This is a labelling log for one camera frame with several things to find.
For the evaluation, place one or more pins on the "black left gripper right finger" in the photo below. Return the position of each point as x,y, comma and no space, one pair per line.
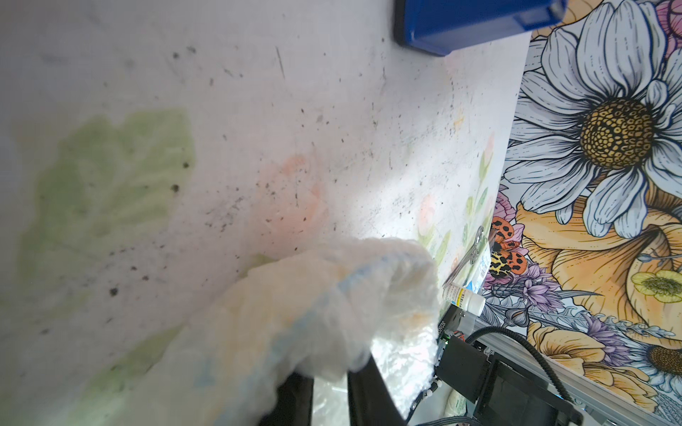
369,402

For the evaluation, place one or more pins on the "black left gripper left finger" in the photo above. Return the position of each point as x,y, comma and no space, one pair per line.
294,407

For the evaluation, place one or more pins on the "blue tape dispenser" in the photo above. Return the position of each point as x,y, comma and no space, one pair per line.
439,27

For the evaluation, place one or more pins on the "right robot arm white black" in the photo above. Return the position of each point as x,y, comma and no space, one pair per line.
503,393

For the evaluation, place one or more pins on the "small white bottle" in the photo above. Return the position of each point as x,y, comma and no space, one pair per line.
464,299

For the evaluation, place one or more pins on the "white surgical packet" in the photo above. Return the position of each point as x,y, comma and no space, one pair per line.
479,270

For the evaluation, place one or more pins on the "metal surgical scissors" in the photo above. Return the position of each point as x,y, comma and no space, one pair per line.
470,256

